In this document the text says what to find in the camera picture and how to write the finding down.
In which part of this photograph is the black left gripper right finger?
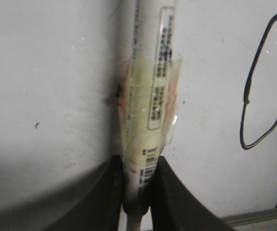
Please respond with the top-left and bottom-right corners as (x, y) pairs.
(150, 156), (233, 231)

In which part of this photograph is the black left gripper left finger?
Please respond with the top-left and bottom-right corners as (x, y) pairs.
(45, 155), (123, 231)

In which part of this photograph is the white whiteboard marker pen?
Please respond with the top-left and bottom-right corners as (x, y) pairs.
(119, 0), (176, 231)

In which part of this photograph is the large white whiteboard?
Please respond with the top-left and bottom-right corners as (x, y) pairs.
(0, 0), (277, 231)

